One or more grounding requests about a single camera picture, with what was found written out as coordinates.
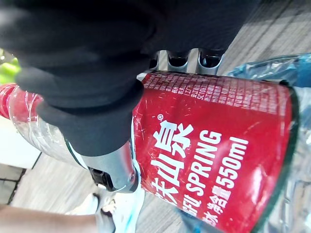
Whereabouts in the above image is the clear water bottle red label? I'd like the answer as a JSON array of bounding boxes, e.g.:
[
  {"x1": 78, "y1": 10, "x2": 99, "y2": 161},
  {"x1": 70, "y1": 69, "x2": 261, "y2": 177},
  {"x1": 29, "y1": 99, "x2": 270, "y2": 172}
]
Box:
[{"x1": 0, "y1": 53, "x2": 311, "y2": 233}]

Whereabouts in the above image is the person's white shoe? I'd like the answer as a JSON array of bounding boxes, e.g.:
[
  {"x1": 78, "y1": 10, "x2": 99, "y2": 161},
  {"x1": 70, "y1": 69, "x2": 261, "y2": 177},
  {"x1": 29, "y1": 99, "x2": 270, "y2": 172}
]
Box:
[{"x1": 65, "y1": 188, "x2": 144, "y2": 233}]

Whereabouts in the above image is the green blurred object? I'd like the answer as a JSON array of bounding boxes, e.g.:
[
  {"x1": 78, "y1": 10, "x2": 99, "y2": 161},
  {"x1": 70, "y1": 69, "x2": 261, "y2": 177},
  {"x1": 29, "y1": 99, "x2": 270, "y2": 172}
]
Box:
[{"x1": 0, "y1": 48, "x2": 22, "y2": 84}]

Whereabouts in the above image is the right robot hand black cloth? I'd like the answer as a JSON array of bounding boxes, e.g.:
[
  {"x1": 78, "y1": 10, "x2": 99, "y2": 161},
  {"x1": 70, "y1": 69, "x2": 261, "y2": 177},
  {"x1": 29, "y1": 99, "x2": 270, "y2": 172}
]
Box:
[{"x1": 0, "y1": 0, "x2": 259, "y2": 193}]

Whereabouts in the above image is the white furniture piece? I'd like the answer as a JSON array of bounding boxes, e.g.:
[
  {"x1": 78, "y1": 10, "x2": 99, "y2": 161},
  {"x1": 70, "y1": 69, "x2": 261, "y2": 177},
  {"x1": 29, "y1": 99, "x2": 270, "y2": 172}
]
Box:
[{"x1": 0, "y1": 114, "x2": 42, "y2": 169}]

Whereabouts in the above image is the person's leg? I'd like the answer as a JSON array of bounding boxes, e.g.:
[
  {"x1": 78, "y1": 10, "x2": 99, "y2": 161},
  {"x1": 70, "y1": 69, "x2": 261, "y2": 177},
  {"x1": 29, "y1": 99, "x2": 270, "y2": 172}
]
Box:
[{"x1": 0, "y1": 203, "x2": 98, "y2": 233}]

